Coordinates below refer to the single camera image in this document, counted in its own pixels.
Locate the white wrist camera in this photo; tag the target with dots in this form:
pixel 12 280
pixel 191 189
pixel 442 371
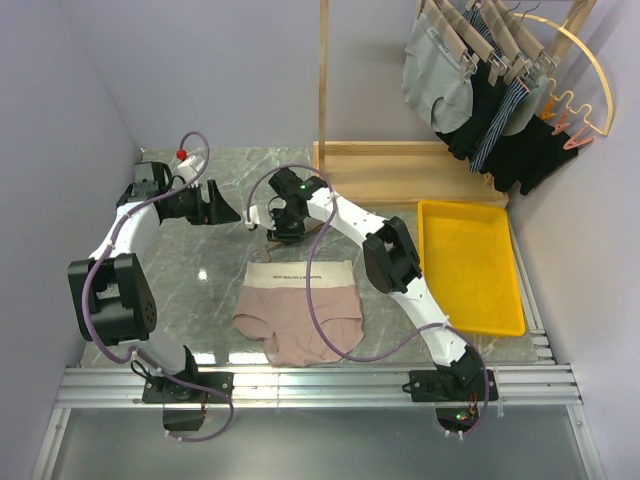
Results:
pixel 252 217
pixel 189 165

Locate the light grey hanging underwear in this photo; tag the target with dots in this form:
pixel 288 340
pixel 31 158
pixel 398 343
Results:
pixel 525 107

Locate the black rear hanging underwear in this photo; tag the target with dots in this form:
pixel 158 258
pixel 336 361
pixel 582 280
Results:
pixel 528 157

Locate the beige hanger on grey underwear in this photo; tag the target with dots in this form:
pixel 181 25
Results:
pixel 468 66

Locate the beige clip hanger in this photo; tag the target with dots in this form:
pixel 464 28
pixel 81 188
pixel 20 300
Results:
pixel 264 247

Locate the aluminium rail frame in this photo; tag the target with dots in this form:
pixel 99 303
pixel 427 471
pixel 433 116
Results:
pixel 346 420

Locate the orange wavy clip hanger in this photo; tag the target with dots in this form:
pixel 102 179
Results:
pixel 573 121

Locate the yellow plastic tray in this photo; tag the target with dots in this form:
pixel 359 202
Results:
pixel 467 257

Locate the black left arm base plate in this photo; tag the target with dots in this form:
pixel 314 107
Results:
pixel 160 390

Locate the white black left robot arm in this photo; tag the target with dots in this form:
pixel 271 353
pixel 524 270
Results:
pixel 114 304

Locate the wooden rack upright post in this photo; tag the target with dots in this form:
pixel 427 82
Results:
pixel 322 83

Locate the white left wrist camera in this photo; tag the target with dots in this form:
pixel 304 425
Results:
pixel 189 165

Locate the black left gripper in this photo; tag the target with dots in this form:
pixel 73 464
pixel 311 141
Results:
pixel 217 212

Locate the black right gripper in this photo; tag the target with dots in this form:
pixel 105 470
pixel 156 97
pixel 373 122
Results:
pixel 277 234

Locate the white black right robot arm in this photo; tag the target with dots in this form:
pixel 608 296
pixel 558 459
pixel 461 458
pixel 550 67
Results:
pixel 392 267

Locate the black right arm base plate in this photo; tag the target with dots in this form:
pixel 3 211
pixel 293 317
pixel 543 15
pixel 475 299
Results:
pixel 433 386

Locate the pink and cream underwear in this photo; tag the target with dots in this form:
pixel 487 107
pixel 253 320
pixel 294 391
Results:
pixel 272 308

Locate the wooden rack right post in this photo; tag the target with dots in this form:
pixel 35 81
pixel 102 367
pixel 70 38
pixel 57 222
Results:
pixel 575 19

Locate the gold metal arc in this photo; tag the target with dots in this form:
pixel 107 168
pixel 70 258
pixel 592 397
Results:
pixel 595 70

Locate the striped blue hanging underwear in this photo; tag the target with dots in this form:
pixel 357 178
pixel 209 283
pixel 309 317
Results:
pixel 486 19

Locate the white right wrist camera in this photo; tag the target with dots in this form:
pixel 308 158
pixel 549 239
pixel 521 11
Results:
pixel 252 217

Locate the black hanging underwear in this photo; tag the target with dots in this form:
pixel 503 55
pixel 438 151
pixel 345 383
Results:
pixel 528 157
pixel 463 141

